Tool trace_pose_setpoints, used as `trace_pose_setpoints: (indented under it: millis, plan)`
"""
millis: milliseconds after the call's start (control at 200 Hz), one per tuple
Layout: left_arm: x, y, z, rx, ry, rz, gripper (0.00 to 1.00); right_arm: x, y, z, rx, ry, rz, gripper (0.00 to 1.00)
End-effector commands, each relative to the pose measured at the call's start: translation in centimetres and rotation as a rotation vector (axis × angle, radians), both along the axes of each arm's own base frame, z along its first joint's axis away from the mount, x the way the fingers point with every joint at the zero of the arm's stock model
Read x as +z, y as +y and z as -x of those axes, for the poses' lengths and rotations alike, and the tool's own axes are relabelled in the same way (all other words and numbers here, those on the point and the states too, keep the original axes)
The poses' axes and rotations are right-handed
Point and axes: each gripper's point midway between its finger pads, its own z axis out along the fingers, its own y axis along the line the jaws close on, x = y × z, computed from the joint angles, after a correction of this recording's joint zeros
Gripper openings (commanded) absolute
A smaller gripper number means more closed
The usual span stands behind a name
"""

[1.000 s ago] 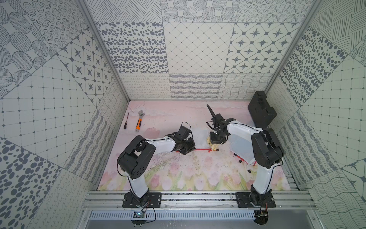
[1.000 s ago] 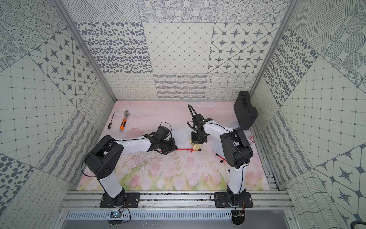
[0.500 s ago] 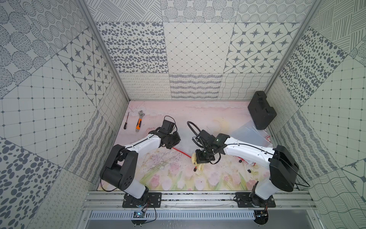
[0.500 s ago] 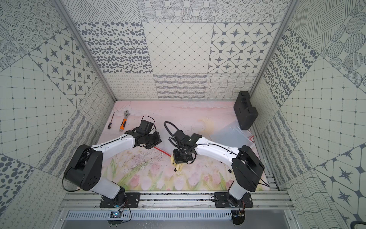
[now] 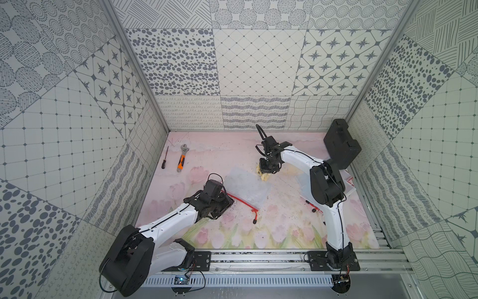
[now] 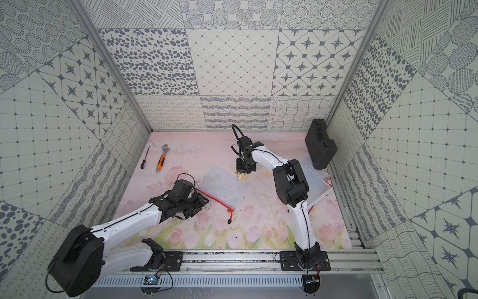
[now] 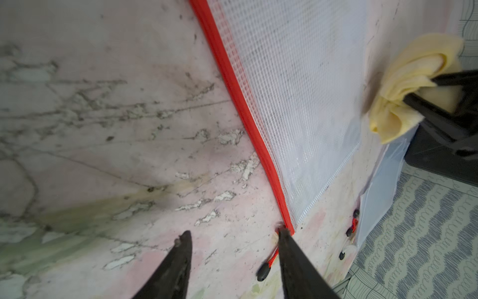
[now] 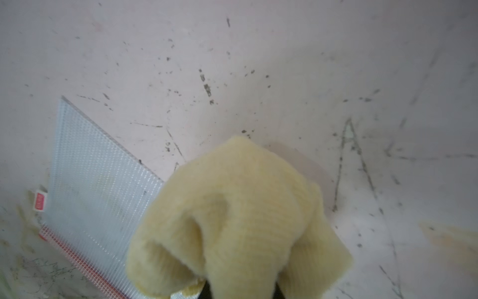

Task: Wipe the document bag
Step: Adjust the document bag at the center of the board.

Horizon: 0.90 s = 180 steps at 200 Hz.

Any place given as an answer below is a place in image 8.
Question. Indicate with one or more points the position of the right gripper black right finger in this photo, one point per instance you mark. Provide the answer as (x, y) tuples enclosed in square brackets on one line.
[(278, 293)]

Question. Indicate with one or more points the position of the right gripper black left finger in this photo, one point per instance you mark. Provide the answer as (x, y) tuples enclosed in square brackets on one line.
[(205, 293)]

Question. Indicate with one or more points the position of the yellow microfiber cloth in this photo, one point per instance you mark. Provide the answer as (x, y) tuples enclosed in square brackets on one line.
[(243, 220)]

